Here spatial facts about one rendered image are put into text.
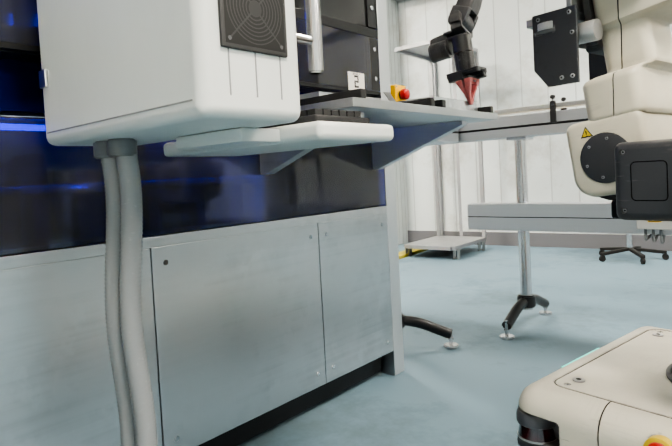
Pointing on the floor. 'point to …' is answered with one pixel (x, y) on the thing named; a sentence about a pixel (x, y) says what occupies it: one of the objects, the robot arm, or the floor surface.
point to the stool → (630, 250)
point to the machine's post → (391, 364)
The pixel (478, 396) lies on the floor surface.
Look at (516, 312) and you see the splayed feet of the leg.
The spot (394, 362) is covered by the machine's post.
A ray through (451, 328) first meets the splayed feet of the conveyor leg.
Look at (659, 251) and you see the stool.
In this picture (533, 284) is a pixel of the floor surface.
